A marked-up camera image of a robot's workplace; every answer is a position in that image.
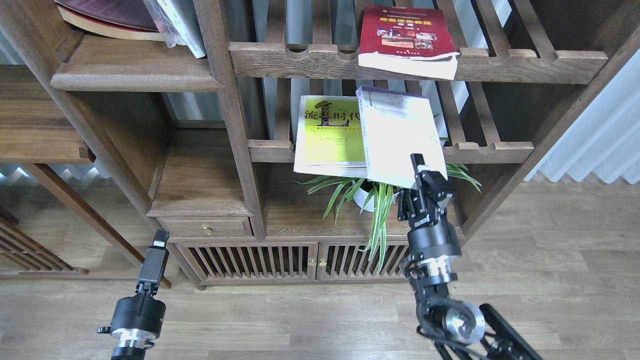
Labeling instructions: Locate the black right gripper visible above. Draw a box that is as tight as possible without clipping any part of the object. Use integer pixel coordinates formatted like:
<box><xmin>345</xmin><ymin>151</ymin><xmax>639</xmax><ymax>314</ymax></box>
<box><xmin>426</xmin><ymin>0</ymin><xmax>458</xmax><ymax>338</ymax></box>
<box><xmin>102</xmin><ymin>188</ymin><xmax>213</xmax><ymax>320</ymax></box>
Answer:
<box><xmin>398</xmin><ymin>153</ymin><xmax>461</xmax><ymax>261</ymax></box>

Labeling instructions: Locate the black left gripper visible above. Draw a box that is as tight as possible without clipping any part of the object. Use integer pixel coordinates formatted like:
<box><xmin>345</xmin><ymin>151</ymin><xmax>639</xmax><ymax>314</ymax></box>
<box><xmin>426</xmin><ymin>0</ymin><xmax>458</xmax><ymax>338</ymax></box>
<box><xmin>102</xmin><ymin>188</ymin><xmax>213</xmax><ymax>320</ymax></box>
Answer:
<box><xmin>97</xmin><ymin>230</ymin><xmax>170</xmax><ymax>343</ymax></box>

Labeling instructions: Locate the white and purple book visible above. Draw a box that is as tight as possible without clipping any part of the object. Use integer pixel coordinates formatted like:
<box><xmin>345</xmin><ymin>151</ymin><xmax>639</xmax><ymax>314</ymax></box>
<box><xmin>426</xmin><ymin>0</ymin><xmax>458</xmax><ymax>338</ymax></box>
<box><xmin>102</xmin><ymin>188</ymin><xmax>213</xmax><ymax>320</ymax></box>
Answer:
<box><xmin>356</xmin><ymin>85</ymin><xmax>448</xmax><ymax>189</ymax></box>

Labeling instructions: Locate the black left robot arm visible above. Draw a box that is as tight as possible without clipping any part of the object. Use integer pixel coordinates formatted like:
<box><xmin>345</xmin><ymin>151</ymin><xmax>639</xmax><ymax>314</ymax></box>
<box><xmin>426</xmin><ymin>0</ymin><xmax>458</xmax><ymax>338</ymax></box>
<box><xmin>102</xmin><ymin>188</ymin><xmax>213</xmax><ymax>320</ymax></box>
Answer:
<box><xmin>96</xmin><ymin>229</ymin><xmax>169</xmax><ymax>360</ymax></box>

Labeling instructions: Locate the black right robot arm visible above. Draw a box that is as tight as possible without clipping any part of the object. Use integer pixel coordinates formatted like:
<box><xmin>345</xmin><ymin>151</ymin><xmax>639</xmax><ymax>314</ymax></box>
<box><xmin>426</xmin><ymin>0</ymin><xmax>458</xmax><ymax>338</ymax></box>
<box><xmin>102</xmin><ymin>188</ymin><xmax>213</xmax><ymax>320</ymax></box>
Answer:
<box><xmin>398</xmin><ymin>153</ymin><xmax>541</xmax><ymax>360</ymax></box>

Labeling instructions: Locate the green spider plant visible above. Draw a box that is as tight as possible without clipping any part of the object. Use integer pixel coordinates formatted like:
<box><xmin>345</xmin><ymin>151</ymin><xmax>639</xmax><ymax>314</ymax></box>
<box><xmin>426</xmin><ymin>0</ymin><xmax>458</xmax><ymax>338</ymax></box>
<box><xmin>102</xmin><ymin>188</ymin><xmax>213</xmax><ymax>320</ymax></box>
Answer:
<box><xmin>298</xmin><ymin>112</ymin><xmax>482</xmax><ymax>273</ymax></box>

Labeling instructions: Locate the brass drawer knob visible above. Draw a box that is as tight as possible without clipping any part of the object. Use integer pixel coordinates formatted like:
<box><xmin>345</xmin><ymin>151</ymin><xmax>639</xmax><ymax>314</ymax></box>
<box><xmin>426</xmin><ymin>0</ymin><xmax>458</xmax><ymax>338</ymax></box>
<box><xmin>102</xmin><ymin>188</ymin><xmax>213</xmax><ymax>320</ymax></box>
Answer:
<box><xmin>201</xmin><ymin>224</ymin><xmax>213</xmax><ymax>236</ymax></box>

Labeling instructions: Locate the yellow-green paperback book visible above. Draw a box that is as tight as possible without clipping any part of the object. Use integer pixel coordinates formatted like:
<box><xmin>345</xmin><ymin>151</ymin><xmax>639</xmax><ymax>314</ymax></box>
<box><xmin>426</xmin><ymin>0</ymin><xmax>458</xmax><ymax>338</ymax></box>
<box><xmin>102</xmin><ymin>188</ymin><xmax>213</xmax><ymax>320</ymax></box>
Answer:
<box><xmin>294</xmin><ymin>95</ymin><xmax>367</xmax><ymax>178</ymax></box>

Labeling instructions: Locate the red paperback book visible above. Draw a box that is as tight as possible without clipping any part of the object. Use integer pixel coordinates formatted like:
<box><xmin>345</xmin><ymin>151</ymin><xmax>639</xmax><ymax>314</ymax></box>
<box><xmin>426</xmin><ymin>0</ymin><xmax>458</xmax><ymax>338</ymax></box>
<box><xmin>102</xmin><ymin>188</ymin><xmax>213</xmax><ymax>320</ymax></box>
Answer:
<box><xmin>358</xmin><ymin>4</ymin><xmax>460</xmax><ymax>80</ymax></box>

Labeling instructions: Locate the dark wooden bookshelf unit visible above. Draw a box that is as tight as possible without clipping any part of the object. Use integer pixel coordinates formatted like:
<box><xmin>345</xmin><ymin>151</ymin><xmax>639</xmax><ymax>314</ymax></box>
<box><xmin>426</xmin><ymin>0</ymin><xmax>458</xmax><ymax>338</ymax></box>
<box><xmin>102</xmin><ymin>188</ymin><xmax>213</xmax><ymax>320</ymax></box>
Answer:
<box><xmin>1</xmin><ymin>0</ymin><xmax>639</xmax><ymax>289</ymax></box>

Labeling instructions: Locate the white pleated curtain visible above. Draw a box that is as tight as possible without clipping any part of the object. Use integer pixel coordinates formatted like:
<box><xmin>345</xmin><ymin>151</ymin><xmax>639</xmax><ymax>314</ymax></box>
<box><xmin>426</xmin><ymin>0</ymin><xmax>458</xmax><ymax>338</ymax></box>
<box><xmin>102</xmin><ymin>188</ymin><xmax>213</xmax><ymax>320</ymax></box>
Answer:
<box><xmin>525</xmin><ymin>51</ymin><xmax>640</xmax><ymax>184</ymax></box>

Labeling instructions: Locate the white book in plastic wrap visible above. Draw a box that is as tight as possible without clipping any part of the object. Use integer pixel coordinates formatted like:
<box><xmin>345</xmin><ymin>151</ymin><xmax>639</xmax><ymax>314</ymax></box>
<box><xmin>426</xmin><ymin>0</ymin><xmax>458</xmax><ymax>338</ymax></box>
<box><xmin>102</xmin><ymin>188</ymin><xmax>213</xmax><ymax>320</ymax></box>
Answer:
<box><xmin>143</xmin><ymin>0</ymin><xmax>207</xmax><ymax>59</ymax></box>

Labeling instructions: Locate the maroon book with cream pages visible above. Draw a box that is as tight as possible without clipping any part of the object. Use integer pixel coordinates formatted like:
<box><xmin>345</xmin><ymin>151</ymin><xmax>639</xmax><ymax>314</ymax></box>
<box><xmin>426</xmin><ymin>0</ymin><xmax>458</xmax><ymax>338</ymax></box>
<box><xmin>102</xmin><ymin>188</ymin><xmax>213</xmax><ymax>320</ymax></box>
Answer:
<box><xmin>55</xmin><ymin>0</ymin><xmax>164</xmax><ymax>42</ymax></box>

